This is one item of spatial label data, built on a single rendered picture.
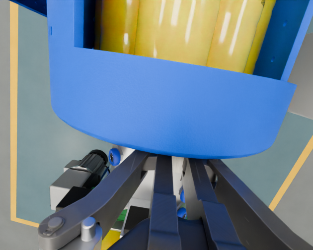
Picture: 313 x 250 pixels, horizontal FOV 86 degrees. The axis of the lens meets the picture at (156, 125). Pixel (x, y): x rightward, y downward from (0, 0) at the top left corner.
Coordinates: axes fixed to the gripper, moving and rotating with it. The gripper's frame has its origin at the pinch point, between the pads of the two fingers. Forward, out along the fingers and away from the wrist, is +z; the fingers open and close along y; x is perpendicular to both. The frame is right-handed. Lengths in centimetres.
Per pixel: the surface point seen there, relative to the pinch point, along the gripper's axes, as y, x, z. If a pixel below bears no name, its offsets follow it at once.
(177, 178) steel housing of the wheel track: 5.4, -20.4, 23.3
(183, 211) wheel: 8.2, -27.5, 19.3
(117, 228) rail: -9.0, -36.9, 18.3
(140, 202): -4.0, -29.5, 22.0
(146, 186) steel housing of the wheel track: -3.0, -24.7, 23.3
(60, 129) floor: -87, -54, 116
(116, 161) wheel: -11.2, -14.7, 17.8
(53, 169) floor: -96, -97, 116
